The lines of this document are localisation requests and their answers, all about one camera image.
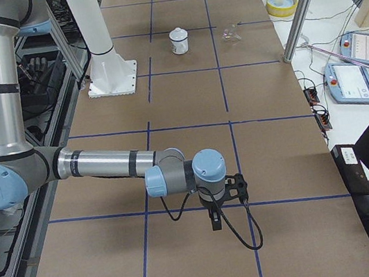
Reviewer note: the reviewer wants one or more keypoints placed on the metal reacher grabber stick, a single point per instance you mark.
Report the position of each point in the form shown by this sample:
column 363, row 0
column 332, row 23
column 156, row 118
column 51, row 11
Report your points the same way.
column 336, row 55

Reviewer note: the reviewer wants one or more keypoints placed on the white mug lid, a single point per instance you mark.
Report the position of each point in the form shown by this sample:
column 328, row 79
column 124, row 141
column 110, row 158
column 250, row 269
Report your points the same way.
column 178, row 34

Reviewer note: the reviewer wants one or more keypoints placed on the orange connector board near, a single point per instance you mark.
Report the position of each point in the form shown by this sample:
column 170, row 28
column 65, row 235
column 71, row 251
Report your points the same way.
column 322, row 117

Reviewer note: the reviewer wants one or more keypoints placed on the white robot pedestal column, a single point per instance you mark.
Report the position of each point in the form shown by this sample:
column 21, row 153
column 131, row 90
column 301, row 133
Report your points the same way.
column 110, row 74

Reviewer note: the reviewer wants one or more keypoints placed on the orange connector board far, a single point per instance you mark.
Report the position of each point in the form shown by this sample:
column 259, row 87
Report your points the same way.
column 310, row 92

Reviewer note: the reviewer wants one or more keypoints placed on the orange connector board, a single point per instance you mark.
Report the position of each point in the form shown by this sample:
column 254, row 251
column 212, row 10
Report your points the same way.
column 310, row 92
column 322, row 117

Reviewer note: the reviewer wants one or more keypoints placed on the clear glass funnel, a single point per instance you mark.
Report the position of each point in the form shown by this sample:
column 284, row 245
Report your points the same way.
column 230, row 33

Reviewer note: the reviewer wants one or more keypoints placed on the near teach pendant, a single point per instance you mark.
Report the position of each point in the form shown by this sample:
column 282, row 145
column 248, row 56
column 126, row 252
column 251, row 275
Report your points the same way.
column 348, row 83

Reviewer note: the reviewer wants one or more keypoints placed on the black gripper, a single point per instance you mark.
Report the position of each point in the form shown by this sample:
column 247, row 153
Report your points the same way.
column 212, row 207

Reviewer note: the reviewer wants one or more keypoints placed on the white enamel mug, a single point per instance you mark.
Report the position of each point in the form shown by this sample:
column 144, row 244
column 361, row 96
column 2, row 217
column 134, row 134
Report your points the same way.
column 180, row 48

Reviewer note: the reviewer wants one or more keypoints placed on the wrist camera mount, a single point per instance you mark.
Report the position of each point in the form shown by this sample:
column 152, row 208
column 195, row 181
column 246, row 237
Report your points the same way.
column 236, row 188

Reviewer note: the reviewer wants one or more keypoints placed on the yellow tape roll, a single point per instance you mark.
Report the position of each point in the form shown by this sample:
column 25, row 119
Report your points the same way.
column 281, row 8

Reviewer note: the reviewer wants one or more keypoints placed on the teach pendant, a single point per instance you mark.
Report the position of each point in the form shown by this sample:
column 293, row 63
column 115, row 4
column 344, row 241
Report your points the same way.
column 355, row 45
column 348, row 83

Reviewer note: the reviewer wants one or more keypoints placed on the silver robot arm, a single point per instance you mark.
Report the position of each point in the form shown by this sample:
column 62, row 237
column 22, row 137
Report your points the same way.
column 24, row 168

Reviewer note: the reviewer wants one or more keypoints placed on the far teach pendant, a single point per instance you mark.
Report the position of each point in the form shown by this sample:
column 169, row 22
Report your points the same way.
column 355, row 45

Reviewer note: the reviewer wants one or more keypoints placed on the aluminium frame post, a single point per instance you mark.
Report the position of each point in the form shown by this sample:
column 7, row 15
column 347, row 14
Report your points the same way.
column 295, row 31

